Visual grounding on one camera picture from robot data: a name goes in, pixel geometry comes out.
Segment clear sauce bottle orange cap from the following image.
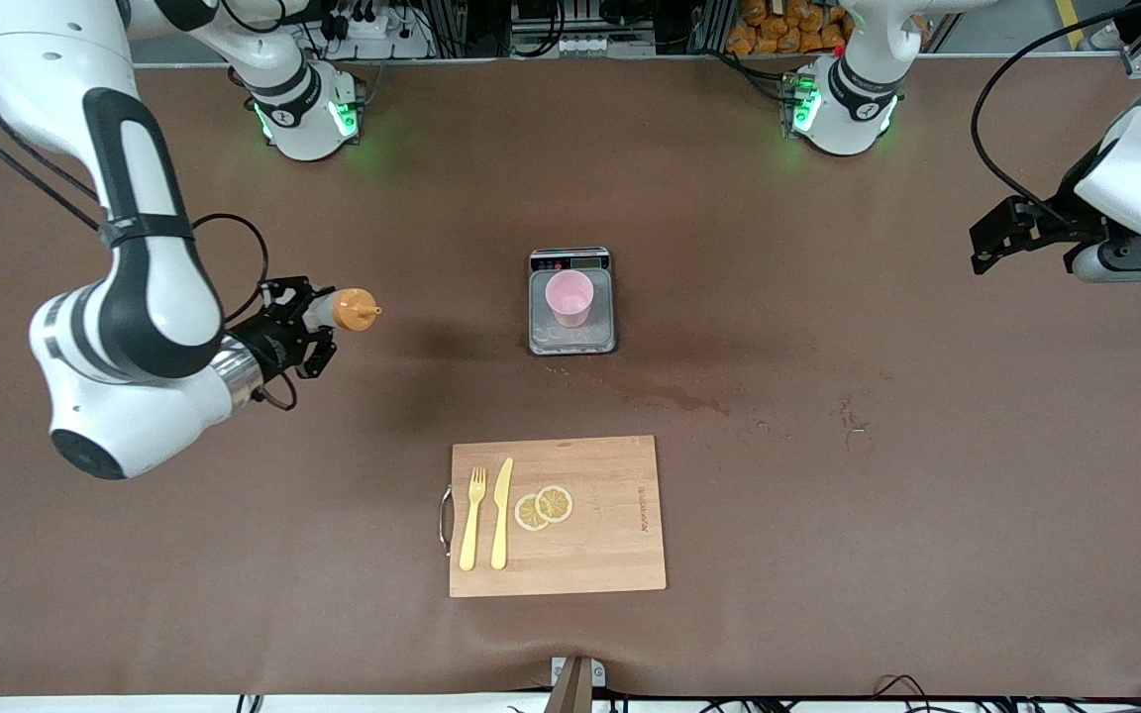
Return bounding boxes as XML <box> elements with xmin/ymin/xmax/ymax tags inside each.
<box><xmin>304</xmin><ymin>287</ymin><xmax>383</xmax><ymax>334</ymax></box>

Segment pink plastic cup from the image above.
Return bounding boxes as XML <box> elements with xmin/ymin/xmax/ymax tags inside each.
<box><xmin>545</xmin><ymin>270</ymin><xmax>595</xmax><ymax>329</ymax></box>

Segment yellow plastic fork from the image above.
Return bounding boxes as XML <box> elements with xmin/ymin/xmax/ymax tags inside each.
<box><xmin>459</xmin><ymin>466</ymin><xmax>487</xmax><ymax>572</ymax></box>

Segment yellow plastic knife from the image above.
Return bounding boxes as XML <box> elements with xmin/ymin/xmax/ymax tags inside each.
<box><xmin>490</xmin><ymin>457</ymin><xmax>514</xmax><ymax>571</ymax></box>

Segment silver digital kitchen scale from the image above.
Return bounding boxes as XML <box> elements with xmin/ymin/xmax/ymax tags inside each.
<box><xmin>528</xmin><ymin>248</ymin><xmax>619</xmax><ymax>357</ymax></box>

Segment white power strip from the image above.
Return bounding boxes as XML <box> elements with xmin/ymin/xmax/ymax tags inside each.
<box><xmin>323</xmin><ymin>0</ymin><xmax>433</xmax><ymax>60</ymax></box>

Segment orange snack packets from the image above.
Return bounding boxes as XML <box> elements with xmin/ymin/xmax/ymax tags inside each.
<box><xmin>726</xmin><ymin>0</ymin><xmax>928</xmax><ymax>56</ymax></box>

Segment wooden cutting board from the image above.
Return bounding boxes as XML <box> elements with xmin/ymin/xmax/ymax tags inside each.
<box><xmin>449</xmin><ymin>435</ymin><xmax>668</xmax><ymax>599</ymax></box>

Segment white electronics box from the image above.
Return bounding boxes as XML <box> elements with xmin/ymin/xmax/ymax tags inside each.
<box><xmin>511</xmin><ymin>28</ymin><xmax>656</xmax><ymax>57</ymax></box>

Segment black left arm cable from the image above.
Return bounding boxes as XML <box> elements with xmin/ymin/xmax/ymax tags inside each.
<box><xmin>970</xmin><ymin>0</ymin><xmax>1141</xmax><ymax>232</ymax></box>

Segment metal table edge bracket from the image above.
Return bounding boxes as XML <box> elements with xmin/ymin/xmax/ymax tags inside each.
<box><xmin>543</xmin><ymin>655</ymin><xmax>608</xmax><ymax>713</ymax></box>

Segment black floor cable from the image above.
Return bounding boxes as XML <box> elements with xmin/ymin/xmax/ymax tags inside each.
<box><xmin>868</xmin><ymin>673</ymin><xmax>938</xmax><ymax>713</ymax></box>

